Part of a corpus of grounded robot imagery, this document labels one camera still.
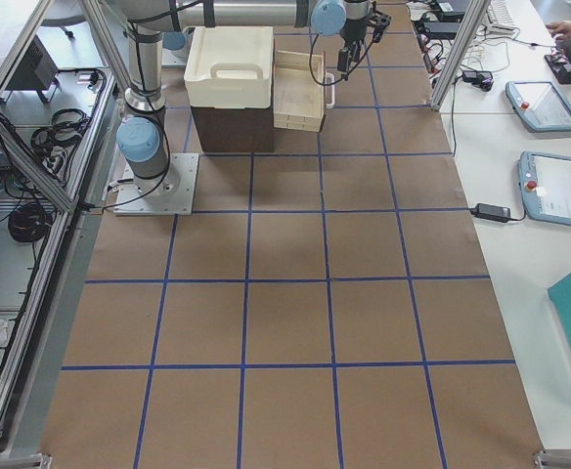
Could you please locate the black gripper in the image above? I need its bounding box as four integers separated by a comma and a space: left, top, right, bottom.
368, 12, 391, 42
336, 17, 368, 80

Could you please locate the white drawer handle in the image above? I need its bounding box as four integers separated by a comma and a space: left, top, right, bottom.
324, 71, 335, 109

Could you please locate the wooden drawer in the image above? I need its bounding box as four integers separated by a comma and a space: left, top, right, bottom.
273, 50, 326, 133

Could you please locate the person hand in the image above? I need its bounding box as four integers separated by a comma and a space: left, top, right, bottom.
546, 20, 571, 40

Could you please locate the white foam tray box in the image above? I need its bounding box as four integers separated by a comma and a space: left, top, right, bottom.
184, 26, 274, 109

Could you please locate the dark wooden cabinet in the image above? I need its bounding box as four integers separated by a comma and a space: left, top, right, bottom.
191, 107, 275, 153

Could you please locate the upper teach pendant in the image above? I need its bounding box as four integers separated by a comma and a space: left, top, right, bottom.
505, 81, 571, 132

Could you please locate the teach pendant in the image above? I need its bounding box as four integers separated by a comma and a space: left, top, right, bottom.
517, 151, 571, 226
505, 81, 571, 132

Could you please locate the black power adapter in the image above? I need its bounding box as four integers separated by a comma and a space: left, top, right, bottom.
470, 203, 511, 223

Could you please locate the lower teach pendant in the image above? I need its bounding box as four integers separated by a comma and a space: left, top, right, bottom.
517, 151, 571, 226

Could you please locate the aluminium frame post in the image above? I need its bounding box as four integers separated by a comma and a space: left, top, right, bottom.
429, 0, 491, 111

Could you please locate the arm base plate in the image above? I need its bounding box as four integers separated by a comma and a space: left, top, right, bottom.
111, 153, 200, 216

